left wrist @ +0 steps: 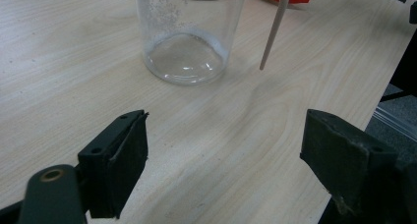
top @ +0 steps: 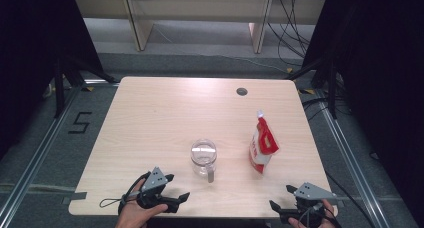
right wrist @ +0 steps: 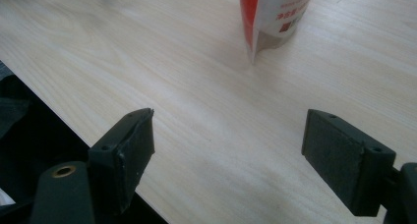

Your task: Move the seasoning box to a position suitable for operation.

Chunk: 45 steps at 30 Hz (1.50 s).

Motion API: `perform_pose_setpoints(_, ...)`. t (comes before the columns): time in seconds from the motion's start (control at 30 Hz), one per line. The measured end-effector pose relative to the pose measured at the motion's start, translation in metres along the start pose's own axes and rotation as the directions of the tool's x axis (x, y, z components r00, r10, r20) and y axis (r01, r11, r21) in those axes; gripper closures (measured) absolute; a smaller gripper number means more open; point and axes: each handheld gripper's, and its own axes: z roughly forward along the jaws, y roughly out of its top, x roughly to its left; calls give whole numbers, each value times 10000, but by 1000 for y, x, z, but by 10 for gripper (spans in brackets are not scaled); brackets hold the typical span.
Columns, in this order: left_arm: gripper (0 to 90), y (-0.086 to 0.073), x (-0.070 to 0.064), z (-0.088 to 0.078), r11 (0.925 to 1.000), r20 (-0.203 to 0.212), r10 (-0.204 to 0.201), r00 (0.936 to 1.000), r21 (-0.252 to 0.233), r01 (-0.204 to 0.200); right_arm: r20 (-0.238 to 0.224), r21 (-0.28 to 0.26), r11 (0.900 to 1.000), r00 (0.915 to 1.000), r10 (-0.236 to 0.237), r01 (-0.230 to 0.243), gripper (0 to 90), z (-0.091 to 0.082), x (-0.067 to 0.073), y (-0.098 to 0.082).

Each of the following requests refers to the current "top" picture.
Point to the person's right hand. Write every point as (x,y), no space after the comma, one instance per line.
(320,224)

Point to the grey tape strip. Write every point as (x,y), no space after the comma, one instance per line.
(78,196)

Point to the red white sugar bag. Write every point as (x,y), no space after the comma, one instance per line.
(263,144)

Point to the person's left hand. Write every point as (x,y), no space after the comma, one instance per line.
(133,216)

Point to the aluminium floor rail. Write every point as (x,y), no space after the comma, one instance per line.
(43,148)
(346,154)

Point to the clear glass measuring cup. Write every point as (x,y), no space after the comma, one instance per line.
(203,156)

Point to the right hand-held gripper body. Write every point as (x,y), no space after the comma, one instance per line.
(313,192)

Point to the beige wooden desk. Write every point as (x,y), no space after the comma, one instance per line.
(200,4)

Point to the black curtain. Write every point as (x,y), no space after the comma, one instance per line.
(26,38)
(383,54)

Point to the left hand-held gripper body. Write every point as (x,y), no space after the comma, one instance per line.
(151,181)

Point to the black metal stand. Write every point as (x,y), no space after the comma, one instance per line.
(332,94)
(59,88)

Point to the grey floor strip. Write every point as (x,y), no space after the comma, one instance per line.
(33,188)

